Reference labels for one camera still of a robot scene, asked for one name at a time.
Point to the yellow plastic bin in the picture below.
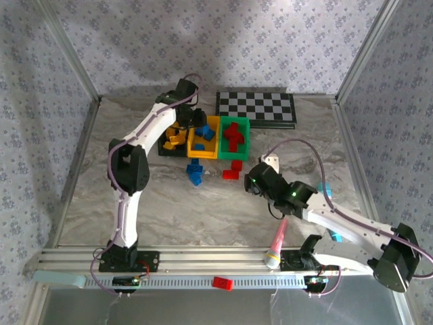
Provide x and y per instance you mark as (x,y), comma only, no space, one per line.
(203,155)

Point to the small circuit board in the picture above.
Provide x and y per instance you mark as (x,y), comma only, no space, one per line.
(126,281)
(316,280)

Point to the black-silver folding chessboard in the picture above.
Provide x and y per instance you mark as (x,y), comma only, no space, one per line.
(257,108)

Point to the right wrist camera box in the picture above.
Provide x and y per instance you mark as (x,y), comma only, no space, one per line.
(270,162)

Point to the orange-yellow lego brick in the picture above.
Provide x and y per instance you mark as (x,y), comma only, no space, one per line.
(179,139)

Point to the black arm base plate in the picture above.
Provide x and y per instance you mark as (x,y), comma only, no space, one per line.
(291,260)
(149,261)

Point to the pink toy microphone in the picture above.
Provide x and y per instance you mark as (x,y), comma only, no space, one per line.
(279,237)

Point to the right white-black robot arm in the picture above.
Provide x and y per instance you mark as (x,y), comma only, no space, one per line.
(345,225)

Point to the green plastic bin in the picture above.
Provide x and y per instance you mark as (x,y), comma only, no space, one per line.
(233,155)

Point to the aluminium upright frame post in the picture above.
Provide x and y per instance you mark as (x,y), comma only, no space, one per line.
(71,50)
(367,50)

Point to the red lego brick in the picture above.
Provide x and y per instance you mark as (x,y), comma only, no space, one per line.
(228,134)
(236,165)
(222,283)
(233,145)
(231,174)
(239,137)
(234,127)

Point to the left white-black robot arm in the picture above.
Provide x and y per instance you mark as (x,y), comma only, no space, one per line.
(126,216)

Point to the blue lego brick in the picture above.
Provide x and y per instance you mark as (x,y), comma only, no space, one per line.
(199,147)
(194,167)
(201,131)
(196,178)
(210,136)

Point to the black plastic bin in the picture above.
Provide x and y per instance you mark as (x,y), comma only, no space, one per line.
(169,154)

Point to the aluminium mounting rail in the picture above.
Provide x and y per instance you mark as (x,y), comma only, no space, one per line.
(220,259)

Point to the aluminium table side rail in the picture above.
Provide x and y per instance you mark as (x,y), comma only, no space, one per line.
(348,135)
(84,145)

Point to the yellow lego brick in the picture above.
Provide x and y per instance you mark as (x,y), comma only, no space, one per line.
(174,130)
(168,145)

